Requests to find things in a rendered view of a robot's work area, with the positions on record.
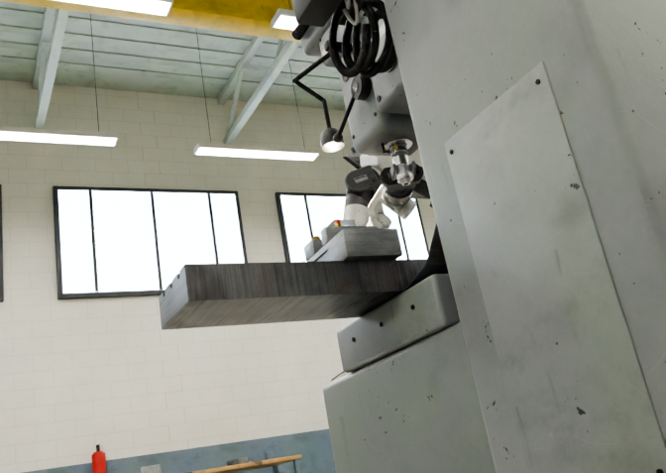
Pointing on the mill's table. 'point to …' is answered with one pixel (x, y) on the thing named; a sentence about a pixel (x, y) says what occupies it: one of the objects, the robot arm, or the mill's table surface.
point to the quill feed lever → (361, 86)
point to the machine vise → (358, 244)
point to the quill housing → (375, 124)
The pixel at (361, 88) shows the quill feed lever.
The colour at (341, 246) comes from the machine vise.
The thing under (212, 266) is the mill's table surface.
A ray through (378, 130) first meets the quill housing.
